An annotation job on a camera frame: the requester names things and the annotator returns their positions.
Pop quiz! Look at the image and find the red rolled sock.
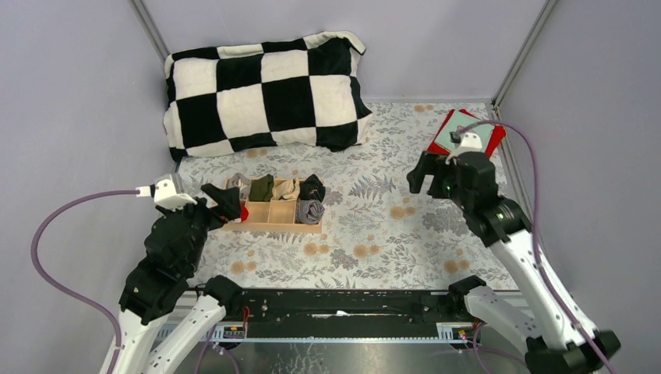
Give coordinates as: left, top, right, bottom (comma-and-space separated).
233, 206, 249, 224

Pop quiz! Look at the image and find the wooden divided organizer box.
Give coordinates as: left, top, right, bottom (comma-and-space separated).
221, 199, 323, 235

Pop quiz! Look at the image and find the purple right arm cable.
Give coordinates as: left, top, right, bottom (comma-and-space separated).
449, 119, 620, 374

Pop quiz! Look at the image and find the beige rolled sock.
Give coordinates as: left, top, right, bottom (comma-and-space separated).
271, 178, 300, 201

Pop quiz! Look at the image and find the red folded garment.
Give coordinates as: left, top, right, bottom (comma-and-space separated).
426, 109, 506, 157

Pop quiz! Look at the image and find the dark green rolled sock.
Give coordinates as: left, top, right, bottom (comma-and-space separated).
249, 174, 274, 202

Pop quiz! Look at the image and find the grey rolled sock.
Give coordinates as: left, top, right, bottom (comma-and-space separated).
226, 172, 252, 200

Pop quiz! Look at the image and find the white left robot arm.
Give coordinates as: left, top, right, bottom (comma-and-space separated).
101, 175, 449, 373

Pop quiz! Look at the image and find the black white checkered pillow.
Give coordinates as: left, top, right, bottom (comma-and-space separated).
163, 31, 373, 161

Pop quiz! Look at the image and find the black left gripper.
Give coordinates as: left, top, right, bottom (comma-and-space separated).
158, 183, 242, 273

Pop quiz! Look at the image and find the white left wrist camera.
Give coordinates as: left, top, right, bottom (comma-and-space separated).
153, 173, 197, 210

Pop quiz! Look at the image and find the mint green folded cloth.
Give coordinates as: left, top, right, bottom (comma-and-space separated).
430, 111, 495, 152

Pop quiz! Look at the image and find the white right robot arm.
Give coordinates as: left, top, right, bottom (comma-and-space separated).
407, 152, 621, 373

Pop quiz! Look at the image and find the grey striped underwear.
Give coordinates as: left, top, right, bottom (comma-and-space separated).
295, 199, 325, 225

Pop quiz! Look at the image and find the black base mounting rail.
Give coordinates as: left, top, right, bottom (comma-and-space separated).
223, 288, 477, 340

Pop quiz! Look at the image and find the floral patterned bed sheet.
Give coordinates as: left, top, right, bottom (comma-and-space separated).
177, 103, 515, 291

